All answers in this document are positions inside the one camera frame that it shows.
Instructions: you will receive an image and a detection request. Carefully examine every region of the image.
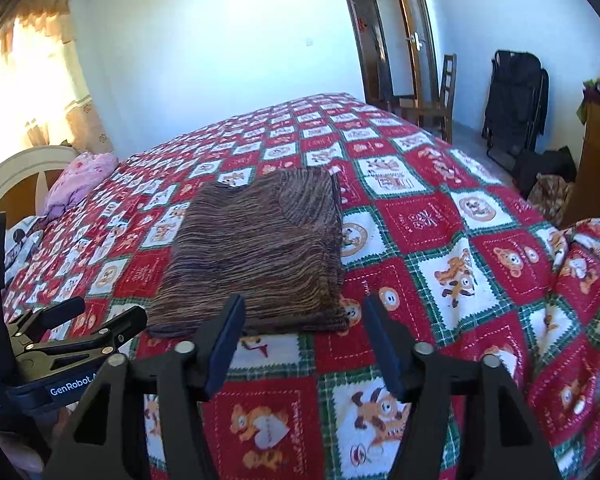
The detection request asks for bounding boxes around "brown striped knit sweater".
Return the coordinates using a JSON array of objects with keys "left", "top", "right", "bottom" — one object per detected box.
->
[{"left": 147, "top": 167, "right": 349, "bottom": 338}]

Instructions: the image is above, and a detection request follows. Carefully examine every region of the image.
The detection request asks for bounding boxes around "grey patterned pillow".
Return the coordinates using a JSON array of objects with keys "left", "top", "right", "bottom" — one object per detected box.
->
[{"left": 4, "top": 216, "right": 44, "bottom": 285}]

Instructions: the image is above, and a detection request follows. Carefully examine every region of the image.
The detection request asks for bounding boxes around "red patchwork bedspread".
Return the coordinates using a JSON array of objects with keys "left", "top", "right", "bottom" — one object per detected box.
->
[{"left": 4, "top": 93, "right": 600, "bottom": 479}]

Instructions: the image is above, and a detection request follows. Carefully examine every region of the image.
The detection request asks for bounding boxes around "cream wooden headboard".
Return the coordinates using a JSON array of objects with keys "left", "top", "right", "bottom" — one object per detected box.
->
[{"left": 0, "top": 145, "right": 79, "bottom": 228}]

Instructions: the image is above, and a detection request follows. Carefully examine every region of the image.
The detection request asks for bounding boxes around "pink crumpled blanket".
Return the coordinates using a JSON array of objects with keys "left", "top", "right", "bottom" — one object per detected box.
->
[{"left": 38, "top": 152, "right": 119, "bottom": 221}]

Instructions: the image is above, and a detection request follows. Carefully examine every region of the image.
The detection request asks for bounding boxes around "brown patterned cloth on floor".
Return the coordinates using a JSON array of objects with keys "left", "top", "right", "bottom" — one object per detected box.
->
[{"left": 527, "top": 174, "right": 574, "bottom": 226}]

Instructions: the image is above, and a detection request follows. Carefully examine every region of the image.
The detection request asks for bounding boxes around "wooden cabinet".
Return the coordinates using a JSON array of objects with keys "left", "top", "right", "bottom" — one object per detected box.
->
[{"left": 562, "top": 103, "right": 600, "bottom": 229}]

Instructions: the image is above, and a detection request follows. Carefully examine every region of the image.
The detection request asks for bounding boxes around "yellow patterned curtain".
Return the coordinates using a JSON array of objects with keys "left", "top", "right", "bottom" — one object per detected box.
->
[{"left": 0, "top": 0, "right": 114, "bottom": 163}]

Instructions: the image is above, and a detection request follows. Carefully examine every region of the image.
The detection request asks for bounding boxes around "black bag on floor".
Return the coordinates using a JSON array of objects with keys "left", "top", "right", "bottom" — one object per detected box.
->
[{"left": 512, "top": 146, "right": 577, "bottom": 198}]

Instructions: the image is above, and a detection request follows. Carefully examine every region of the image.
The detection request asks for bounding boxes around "wooden chair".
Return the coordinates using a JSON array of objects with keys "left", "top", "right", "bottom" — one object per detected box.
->
[{"left": 400, "top": 53, "right": 457, "bottom": 144}]

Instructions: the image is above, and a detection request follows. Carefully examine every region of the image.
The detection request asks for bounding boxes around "brown wooden door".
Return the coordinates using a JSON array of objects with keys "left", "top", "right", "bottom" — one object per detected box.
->
[{"left": 347, "top": 0, "right": 439, "bottom": 114}]

